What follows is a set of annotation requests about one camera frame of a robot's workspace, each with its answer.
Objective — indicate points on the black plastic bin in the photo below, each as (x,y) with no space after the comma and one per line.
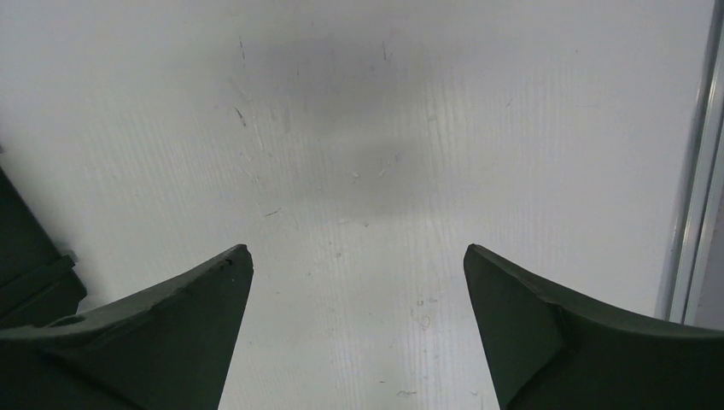
(38,283)

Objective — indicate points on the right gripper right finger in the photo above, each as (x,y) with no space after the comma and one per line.
(550,347)

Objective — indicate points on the aluminium table edge rail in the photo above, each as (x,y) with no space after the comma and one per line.
(700,191)

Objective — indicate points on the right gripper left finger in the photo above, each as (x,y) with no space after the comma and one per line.
(165,347)

